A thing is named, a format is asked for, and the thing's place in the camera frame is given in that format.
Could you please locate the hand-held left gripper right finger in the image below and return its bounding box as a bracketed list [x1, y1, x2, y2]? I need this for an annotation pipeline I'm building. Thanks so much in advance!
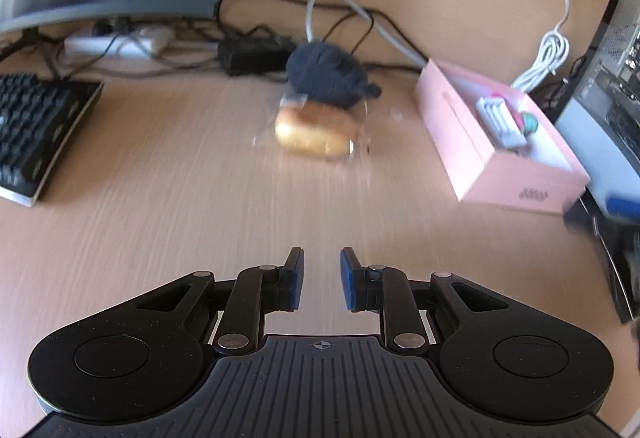
[340, 247, 508, 358]

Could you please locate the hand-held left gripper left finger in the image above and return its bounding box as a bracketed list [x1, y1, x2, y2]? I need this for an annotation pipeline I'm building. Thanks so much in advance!
[132, 247, 306, 358]

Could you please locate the white bundled cable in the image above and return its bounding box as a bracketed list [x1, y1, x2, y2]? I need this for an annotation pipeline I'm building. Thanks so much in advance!
[512, 0, 571, 93]

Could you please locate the glass panel computer case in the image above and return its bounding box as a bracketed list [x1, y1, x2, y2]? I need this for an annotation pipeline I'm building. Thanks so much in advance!
[555, 0, 640, 323]

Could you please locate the black keyboard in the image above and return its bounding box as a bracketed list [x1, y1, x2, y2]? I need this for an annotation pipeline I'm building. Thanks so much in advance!
[0, 72, 105, 207]

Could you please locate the pink cardboard box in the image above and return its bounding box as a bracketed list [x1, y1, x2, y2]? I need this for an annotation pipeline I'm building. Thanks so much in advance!
[415, 58, 591, 216]

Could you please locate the grey cable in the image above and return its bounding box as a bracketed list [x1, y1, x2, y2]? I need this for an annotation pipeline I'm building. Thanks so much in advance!
[305, 0, 431, 68]

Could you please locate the dark grey plush toy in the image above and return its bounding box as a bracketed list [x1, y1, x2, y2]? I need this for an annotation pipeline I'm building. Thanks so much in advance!
[286, 42, 382, 108]

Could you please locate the white battery charger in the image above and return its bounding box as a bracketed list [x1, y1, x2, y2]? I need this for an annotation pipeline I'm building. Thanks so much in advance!
[475, 96, 530, 149]

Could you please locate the bread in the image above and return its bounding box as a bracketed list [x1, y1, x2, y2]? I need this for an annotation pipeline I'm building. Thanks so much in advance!
[255, 92, 373, 163]

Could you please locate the white power strip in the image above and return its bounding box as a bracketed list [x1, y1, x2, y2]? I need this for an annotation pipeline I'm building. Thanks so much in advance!
[64, 28, 175, 59]

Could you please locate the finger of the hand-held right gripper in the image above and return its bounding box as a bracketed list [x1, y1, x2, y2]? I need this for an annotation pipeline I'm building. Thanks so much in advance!
[604, 190, 640, 221]

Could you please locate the black power adapter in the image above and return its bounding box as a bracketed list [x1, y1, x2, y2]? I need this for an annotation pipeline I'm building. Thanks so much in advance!
[218, 38, 297, 76]

